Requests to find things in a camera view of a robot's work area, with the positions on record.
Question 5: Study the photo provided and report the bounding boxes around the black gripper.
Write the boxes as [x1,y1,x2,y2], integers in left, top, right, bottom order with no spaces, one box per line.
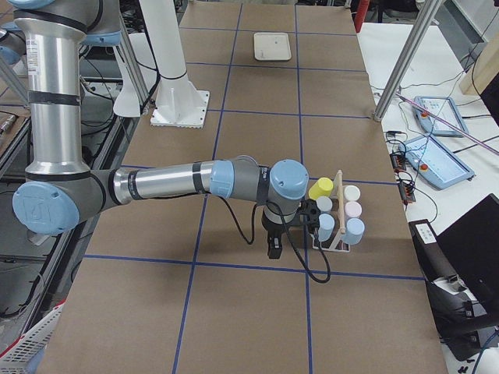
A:
[261,206,286,259]

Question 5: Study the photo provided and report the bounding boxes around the light blue plastic cup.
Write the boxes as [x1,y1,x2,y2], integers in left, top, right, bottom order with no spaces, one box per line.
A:
[317,213,335,242]

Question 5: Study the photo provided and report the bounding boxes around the grey plastic cup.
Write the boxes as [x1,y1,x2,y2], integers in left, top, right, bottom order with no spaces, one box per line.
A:
[316,196,333,213]

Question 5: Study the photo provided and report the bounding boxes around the yellow plastic cup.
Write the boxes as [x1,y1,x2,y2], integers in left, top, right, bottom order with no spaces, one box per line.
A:
[308,177,334,200]

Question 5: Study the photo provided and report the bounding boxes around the pink plastic cup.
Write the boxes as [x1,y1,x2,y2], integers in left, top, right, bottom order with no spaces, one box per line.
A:
[345,201,363,219]

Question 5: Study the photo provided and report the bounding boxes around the cream white plastic cup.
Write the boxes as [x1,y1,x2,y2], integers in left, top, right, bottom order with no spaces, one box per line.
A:
[343,185,361,202]

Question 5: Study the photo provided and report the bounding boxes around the light blue cup on rack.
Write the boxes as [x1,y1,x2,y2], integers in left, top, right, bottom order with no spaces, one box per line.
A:
[342,218,365,245]

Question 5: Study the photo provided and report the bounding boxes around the near teach pendant tablet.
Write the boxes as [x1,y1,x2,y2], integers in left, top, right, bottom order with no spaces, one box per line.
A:
[398,134,475,190]

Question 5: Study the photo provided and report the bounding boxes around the teach pendant tablet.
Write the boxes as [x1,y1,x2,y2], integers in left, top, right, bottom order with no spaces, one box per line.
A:
[398,134,475,190]
[413,96,469,137]

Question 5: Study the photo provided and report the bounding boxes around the cream plastic tray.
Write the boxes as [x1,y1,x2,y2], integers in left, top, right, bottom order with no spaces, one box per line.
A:
[253,32,292,62]

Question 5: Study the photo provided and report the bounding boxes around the far teach pendant tablet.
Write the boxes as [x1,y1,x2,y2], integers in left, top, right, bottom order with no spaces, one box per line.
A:
[413,96,469,137]

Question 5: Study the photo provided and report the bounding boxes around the red cylinder tube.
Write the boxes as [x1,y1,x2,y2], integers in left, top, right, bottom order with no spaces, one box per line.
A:
[354,0,370,33]

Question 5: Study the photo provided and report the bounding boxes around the white perforated basket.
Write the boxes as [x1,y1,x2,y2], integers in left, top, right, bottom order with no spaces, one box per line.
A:
[1,301,65,373]

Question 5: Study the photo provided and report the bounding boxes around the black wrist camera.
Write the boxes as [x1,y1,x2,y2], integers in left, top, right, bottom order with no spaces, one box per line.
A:
[297,199,320,235]

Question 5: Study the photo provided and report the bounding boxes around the white wire cup rack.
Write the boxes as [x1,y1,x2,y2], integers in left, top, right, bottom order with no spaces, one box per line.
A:
[321,170,351,253]

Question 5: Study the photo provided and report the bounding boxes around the aluminium frame post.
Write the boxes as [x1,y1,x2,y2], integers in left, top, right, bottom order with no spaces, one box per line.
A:
[373,0,443,122]

